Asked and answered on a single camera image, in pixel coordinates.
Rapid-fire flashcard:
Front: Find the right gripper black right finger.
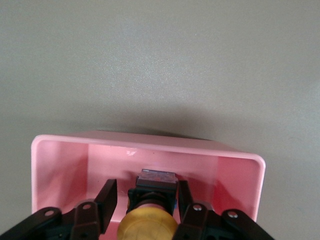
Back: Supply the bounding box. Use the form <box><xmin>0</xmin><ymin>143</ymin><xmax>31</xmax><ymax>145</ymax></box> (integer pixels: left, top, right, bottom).
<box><xmin>172</xmin><ymin>180</ymin><xmax>273</xmax><ymax>240</ymax></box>

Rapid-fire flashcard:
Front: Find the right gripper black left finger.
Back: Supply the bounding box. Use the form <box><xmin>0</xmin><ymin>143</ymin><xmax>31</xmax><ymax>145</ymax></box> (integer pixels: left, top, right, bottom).
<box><xmin>0</xmin><ymin>178</ymin><xmax>118</xmax><ymax>240</ymax></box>

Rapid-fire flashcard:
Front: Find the yellow push button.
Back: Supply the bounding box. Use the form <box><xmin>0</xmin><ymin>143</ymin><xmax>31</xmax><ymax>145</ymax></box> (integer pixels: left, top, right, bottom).
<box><xmin>117</xmin><ymin>168</ymin><xmax>180</xmax><ymax>240</ymax></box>

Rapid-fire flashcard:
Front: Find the pink plastic box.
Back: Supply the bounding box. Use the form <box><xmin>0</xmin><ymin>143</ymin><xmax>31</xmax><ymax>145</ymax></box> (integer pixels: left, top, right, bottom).
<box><xmin>31</xmin><ymin>130</ymin><xmax>266</xmax><ymax>240</ymax></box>

